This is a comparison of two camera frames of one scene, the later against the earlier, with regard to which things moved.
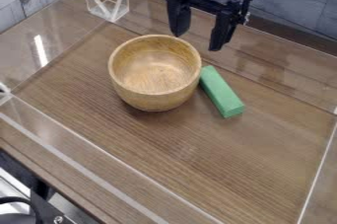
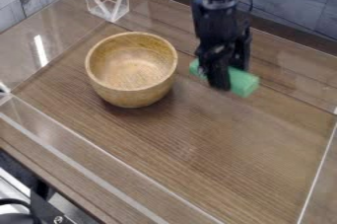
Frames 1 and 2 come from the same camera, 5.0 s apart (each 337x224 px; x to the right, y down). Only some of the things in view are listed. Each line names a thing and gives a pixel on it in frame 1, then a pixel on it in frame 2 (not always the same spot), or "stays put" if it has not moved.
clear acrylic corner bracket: (107, 9) stays put
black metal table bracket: (48, 213) stays put
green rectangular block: (219, 93) to (243, 83)
